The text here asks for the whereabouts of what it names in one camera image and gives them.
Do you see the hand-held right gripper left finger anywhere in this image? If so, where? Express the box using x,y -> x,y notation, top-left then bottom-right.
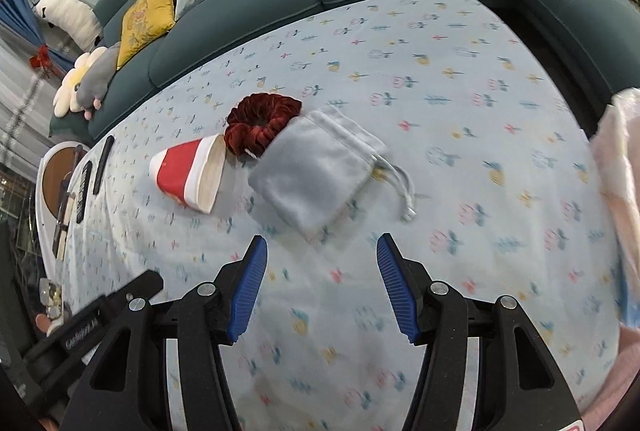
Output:
60,235 -> 268,431

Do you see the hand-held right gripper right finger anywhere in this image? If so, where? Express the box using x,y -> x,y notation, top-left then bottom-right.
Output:
376,233 -> 583,431

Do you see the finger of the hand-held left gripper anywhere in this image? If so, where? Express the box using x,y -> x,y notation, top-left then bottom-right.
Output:
106,270 -> 165,318

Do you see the red and white paper cup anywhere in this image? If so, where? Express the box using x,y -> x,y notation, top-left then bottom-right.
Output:
149,134 -> 227,214

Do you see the grey drawstring pouch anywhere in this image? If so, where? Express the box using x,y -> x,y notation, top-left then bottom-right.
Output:
248,106 -> 417,242

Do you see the blue bin with white liner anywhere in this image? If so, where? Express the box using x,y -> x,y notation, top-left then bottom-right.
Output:
590,87 -> 640,327

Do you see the light blue floral tablecloth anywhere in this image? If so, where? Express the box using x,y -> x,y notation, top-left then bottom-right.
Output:
35,0 -> 631,431

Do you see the slim black remote control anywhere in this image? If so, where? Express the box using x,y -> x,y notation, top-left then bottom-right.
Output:
92,136 -> 115,196

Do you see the round wooden side table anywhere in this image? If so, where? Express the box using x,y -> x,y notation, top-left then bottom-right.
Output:
36,142 -> 101,262

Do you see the dark red velvet scrunchie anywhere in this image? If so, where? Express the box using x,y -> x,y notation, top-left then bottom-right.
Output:
224,93 -> 302,158

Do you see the small daisy flower cushion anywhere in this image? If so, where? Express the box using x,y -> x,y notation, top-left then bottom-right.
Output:
54,47 -> 108,118

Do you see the grey plush toy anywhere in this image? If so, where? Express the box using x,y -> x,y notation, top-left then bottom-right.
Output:
70,42 -> 122,120

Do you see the pink fleece blanket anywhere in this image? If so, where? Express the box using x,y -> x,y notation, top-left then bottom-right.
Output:
582,326 -> 640,431

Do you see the red bow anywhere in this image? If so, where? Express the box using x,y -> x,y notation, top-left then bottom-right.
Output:
29,45 -> 53,72

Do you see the small yellow embroidered cushion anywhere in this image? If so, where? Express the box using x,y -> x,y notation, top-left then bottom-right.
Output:
116,0 -> 176,72

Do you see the white long plush toy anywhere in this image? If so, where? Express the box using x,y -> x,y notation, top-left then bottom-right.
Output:
32,0 -> 103,52

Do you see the blue curtain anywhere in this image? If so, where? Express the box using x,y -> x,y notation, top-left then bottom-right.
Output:
0,0 -> 51,76

